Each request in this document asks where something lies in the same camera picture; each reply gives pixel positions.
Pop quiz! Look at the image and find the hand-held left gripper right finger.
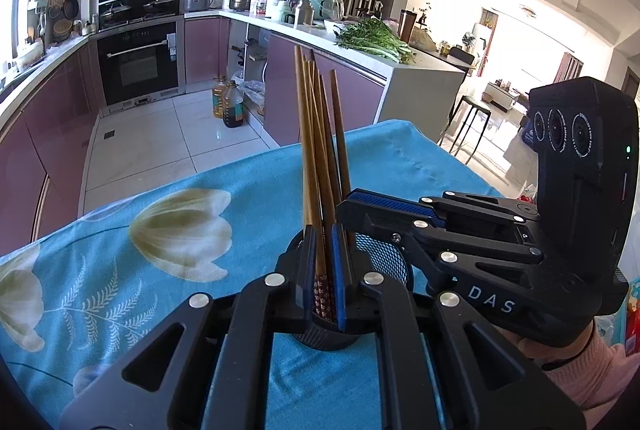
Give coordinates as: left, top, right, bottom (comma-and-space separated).
331, 223, 586, 430

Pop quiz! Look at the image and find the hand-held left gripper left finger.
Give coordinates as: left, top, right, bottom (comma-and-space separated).
59, 224, 321, 430

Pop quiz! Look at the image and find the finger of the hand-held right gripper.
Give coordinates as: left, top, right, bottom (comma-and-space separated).
345, 190, 541, 236
335, 201, 545, 298

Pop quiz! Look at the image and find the wooden chopstick red patterned end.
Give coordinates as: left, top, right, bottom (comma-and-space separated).
300, 50, 335, 323

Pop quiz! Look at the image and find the black mesh holder cup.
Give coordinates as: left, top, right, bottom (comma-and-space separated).
272, 227, 416, 352

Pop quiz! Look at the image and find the bundle of wooden chopsticks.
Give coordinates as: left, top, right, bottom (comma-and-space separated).
294, 44, 357, 261

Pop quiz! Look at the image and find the person's right forearm pink sleeve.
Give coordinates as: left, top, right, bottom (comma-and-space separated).
500, 320, 638, 411

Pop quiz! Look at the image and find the blue floral tablecloth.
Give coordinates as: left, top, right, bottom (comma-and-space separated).
0, 119, 506, 430

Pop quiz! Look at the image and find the pink lower cabinets peninsula side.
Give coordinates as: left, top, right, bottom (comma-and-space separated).
184, 13, 388, 148

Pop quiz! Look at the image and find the white kitchen peninsula counter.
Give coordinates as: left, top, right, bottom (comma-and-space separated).
220, 8, 468, 146

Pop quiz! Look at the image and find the green seat bar stool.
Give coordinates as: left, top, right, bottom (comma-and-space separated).
437, 94, 493, 163

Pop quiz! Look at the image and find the white coffee table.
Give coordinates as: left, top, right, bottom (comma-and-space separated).
482, 79, 526, 108

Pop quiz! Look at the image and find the dark dining table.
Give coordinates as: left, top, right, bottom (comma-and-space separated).
435, 45, 478, 71

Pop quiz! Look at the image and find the bunch of leafy greens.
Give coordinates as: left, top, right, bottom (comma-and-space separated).
332, 20, 418, 65

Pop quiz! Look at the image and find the tan plastic bag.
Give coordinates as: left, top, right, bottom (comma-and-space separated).
412, 30, 441, 54

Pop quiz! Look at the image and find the brown tumbler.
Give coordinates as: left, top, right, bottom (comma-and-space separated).
398, 9, 418, 45

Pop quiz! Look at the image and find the dark cooking oil bottle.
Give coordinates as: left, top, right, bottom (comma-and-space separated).
221, 80, 246, 129

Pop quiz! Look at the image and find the clear plastic floor bag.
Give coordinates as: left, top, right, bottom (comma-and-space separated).
235, 78, 268, 116

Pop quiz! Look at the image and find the white lidded container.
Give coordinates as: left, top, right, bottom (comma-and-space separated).
265, 0, 293, 21

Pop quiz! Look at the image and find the black integrated stove oven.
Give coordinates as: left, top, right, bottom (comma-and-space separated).
95, 0, 187, 113

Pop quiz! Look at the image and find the pink lower cabinets sink side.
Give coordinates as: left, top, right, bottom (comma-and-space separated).
0, 35, 108, 256

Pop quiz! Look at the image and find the wok with glass lid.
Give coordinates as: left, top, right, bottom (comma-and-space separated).
100, 2, 133, 25
142, 0, 177, 18

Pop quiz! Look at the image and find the white bowl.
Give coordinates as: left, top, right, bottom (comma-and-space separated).
15, 43, 46, 61

